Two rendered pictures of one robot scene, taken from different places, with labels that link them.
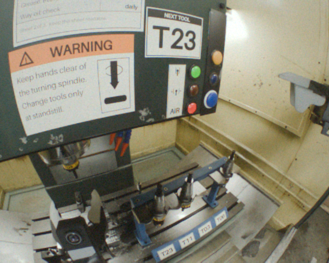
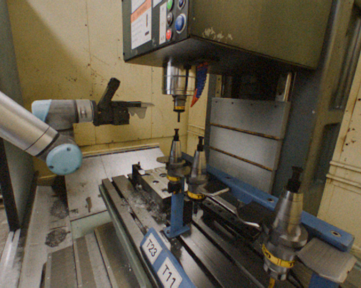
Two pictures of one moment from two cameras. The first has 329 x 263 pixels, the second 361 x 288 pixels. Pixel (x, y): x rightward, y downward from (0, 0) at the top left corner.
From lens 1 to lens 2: 0.63 m
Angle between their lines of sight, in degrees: 82
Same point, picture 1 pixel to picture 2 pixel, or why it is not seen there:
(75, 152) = (169, 88)
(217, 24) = not seen: outside the picture
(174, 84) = (162, 19)
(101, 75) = (144, 22)
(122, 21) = not seen: outside the picture
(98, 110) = (143, 39)
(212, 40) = not seen: outside the picture
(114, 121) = (146, 45)
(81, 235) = (111, 82)
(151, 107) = (155, 36)
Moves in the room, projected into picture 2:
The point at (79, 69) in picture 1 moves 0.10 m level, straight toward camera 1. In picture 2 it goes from (141, 20) to (106, 11)
